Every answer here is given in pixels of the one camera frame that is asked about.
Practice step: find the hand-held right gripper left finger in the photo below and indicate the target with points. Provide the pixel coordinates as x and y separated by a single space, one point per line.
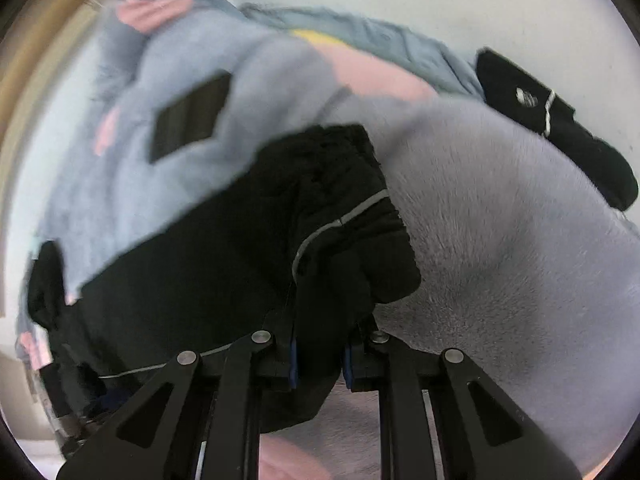
293 366

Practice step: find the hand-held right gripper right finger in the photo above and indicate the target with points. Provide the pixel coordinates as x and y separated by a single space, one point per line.
348 366

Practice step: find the black garment with grey piping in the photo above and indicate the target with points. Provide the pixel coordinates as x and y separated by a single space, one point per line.
225 260

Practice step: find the grey-blue fleece blanket pink pattern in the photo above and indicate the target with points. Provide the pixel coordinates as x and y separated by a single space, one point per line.
500 240

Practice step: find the blue denim shirt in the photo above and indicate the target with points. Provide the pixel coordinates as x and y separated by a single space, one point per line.
400 45

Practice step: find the black garment with white logo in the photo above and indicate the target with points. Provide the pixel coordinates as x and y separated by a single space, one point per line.
565 120

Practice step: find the wooden frame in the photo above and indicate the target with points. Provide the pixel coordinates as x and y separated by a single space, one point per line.
35 55

